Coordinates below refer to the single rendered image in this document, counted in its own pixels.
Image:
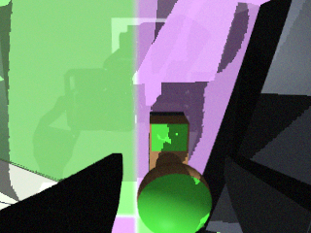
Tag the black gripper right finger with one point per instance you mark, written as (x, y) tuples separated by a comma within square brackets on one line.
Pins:
[(264, 200)]

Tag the white card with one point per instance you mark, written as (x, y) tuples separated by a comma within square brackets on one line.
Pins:
[(17, 183)]

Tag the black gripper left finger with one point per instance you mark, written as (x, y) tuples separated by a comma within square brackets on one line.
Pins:
[(87, 202)]

